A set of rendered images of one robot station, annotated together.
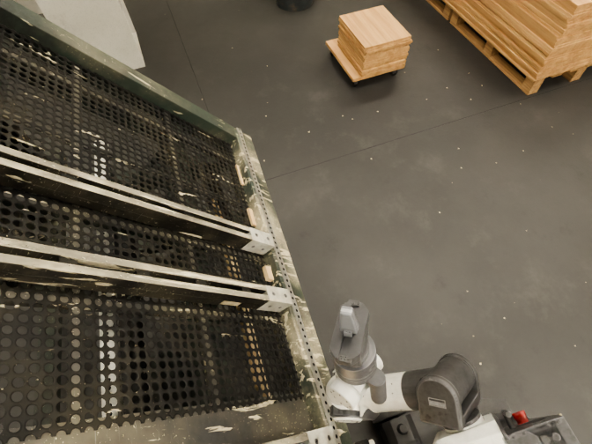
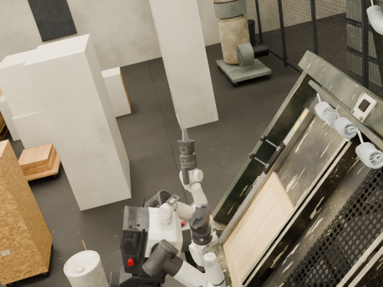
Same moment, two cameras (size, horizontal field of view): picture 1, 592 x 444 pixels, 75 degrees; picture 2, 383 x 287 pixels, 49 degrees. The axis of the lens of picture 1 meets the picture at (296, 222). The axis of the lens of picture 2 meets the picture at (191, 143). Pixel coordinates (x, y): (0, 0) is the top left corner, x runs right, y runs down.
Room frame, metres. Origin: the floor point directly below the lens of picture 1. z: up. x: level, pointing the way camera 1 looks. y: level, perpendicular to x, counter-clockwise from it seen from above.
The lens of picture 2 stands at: (1.52, 0.29, 2.59)
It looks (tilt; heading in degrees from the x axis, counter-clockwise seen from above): 27 degrees down; 195
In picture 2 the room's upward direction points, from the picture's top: 13 degrees counter-clockwise
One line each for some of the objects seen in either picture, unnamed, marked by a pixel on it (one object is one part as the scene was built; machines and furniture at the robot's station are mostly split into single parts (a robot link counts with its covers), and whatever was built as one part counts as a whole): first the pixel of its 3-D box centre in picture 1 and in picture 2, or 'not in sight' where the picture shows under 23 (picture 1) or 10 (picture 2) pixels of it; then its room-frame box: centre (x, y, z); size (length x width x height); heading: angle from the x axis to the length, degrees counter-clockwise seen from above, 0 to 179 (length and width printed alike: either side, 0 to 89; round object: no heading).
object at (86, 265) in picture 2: not in sight; (86, 274); (-0.86, -1.46, 0.24); 0.32 x 0.30 x 0.47; 18
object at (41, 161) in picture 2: not in sight; (40, 164); (-3.04, -3.06, 0.15); 0.61 x 0.51 x 0.31; 18
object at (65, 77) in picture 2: not in sight; (85, 122); (-2.61, -1.97, 0.88); 0.90 x 0.60 x 1.75; 18
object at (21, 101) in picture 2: not in sight; (29, 81); (-3.93, -3.33, 1.08); 0.80 x 0.58 x 0.72; 18
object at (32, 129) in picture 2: not in sight; (45, 125); (-3.90, -3.34, 0.36); 0.80 x 0.58 x 0.72; 18
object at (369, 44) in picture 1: (366, 45); not in sight; (3.13, -0.71, 0.20); 0.61 x 0.51 x 0.40; 18
